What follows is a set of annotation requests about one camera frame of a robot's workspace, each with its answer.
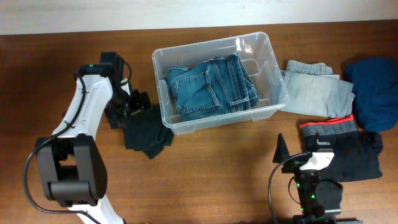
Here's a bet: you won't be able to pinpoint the clear plastic storage bin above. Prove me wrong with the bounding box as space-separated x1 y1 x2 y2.
152 32 289 134

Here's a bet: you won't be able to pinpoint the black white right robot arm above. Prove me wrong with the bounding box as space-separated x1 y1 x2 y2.
267 133 363 224

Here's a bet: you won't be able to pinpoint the light blue denim jeans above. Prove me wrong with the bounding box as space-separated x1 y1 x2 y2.
281 60 355 118

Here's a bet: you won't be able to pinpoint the dark blue denim jeans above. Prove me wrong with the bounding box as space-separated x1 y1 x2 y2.
165 54 259 121

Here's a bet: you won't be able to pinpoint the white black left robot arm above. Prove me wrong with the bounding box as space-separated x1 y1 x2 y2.
27 52 150 223

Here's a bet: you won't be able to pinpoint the navy blue folded garment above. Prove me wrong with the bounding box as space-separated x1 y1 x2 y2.
345 57 397 133

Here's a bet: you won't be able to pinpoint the black shorts red grey waistband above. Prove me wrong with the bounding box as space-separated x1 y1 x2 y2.
300 115 383 182

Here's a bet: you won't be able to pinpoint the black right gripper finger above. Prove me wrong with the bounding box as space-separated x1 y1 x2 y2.
313 133 331 152
272 133 290 163

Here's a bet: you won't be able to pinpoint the black Nike t-shirt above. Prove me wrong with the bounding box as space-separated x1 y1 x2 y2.
123 105 174 159

